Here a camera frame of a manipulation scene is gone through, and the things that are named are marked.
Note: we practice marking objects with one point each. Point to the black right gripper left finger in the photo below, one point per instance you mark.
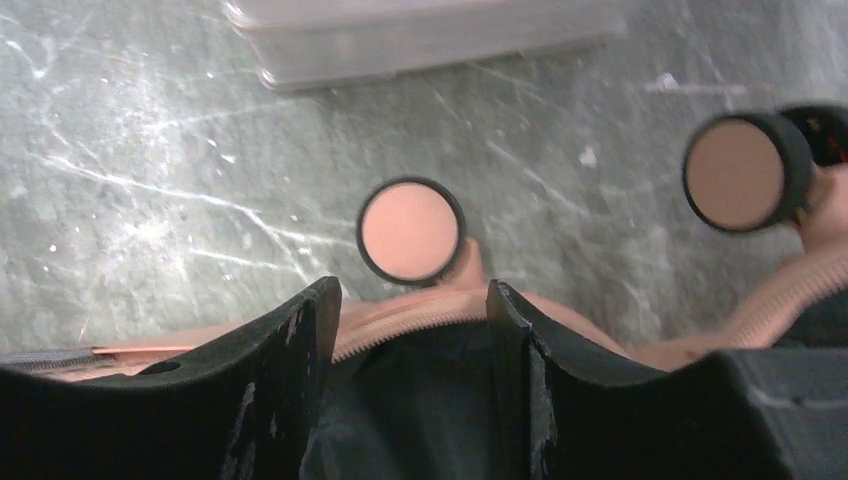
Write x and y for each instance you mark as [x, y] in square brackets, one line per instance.
[239, 407]

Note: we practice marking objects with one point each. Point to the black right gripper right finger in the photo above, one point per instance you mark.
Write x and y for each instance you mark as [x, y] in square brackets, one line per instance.
[571, 409]

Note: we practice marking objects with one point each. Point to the white plastic drawer organizer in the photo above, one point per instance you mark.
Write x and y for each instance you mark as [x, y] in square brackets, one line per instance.
[308, 44]

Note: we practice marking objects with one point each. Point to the black suitcase wheel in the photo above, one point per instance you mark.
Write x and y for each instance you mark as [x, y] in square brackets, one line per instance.
[411, 231]
[748, 171]

